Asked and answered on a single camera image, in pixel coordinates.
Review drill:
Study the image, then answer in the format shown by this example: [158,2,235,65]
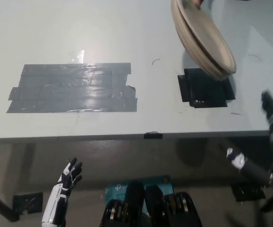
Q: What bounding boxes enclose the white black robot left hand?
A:
[40,157,83,225]

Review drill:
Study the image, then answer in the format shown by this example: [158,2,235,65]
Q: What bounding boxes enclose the beige paper plate stack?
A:
[170,0,237,80]

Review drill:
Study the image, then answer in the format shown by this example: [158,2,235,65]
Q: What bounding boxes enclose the black floor tape patch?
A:
[230,183,266,202]
[12,192,44,213]

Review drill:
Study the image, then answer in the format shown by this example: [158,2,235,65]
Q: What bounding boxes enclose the black stand leg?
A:
[260,195,273,213]

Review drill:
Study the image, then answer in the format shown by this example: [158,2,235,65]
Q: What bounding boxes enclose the black table leg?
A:
[0,184,21,222]

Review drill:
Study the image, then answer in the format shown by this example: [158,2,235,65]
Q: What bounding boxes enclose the small black tape strip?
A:
[144,131,164,140]

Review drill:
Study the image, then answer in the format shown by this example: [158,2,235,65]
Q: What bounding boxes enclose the clear tape piece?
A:
[67,49,85,63]

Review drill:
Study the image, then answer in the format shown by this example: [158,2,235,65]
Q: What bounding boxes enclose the grey duct tape patch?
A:
[6,62,138,114]

